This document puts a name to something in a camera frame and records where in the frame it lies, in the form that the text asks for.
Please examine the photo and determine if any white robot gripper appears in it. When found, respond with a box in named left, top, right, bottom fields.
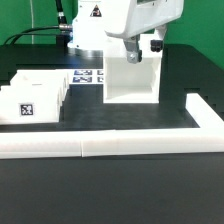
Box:
left=104, top=0, right=184, bottom=64

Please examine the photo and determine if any white drawer cabinet box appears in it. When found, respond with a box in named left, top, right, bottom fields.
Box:
left=103, top=34, right=162, bottom=103

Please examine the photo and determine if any white drawer front one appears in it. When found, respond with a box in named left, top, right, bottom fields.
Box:
left=0, top=85, right=64, bottom=125

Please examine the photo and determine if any white drawer one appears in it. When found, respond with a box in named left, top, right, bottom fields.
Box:
left=10, top=69, right=69, bottom=97
left=0, top=85, right=64, bottom=125

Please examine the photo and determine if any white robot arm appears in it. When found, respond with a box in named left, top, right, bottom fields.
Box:
left=68, top=0, right=184, bottom=64

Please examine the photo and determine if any white drawer rear one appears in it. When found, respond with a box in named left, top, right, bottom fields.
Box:
left=10, top=69, right=69, bottom=97

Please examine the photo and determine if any fiducial marker sheet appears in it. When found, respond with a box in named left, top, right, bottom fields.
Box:
left=72, top=69, right=104, bottom=84

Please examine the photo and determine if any black cable bundle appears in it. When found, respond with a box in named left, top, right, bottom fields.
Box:
left=3, top=0, right=73, bottom=46

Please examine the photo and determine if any white L-shaped fence wall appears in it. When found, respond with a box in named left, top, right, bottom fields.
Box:
left=0, top=93, right=224, bottom=159

